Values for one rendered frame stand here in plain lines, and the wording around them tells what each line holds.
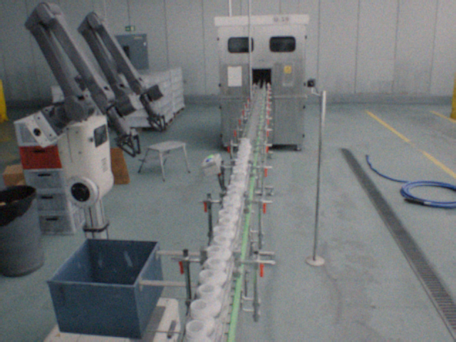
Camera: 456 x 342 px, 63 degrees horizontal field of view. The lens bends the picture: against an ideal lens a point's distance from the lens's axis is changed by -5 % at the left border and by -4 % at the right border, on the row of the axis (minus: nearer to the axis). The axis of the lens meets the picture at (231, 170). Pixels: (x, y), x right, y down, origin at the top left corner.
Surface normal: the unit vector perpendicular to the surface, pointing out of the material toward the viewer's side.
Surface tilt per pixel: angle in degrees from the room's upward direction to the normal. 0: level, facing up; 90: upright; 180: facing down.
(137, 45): 90
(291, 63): 90
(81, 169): 101
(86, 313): 90
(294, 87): 90
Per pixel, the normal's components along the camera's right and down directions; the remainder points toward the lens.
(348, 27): -0.10, 0.31
